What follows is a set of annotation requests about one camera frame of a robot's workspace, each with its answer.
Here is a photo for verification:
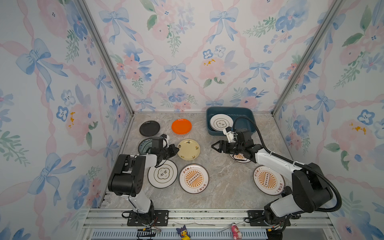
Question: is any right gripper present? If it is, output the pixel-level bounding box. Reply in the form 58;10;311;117
211;141;244;156

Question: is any orange sunburst plate centre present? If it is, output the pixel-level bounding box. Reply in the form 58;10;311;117
179;164;210;195

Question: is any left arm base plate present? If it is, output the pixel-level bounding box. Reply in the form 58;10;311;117
127;210;170;227

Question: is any teal plastic bin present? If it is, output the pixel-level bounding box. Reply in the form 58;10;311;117
206;107;256;136

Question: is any black round plate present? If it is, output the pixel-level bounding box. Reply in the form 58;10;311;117
139;121;161;137

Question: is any cream yellow small plate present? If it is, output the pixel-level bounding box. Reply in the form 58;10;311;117
178;139;201;161

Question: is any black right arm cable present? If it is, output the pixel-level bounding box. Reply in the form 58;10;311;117
232;116;343;213

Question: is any orange sunburst plate front right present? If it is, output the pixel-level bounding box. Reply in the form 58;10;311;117
253;166;286;196

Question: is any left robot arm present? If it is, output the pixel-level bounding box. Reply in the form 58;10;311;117
108;134;179;217

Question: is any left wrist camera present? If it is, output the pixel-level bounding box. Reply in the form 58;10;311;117
152;134;169;149

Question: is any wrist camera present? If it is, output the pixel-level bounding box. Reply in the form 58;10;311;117
152;134;169;149
223;127;237;143

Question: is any teal patterned small plate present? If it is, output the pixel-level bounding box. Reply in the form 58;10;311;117
138;138;153;155

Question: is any orange round plate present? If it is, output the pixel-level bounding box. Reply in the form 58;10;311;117
172;119;192;135

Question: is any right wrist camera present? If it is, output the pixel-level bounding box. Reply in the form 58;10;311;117
223;127;237;143

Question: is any pink toy figure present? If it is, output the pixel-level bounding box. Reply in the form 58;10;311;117
231;223;243;240

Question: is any purple yellow toy figure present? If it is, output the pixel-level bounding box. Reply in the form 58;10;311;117
176;225;191;240

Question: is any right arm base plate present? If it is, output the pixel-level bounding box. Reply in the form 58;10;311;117
244;210;291;227

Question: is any orange sunburst plate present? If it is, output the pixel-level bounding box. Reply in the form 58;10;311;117
253;166;286;196
179;164;210;195
230;154;251;164

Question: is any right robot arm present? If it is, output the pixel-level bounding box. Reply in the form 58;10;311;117
211;129;340;226

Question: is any orange sunburst plate back right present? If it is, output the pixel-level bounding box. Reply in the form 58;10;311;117
230;154;251;164

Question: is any white plate clover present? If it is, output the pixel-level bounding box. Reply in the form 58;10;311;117
210;114;234;132
148;160;178;189

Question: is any aluminium front rail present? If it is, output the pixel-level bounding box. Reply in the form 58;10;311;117
78;209;341;240

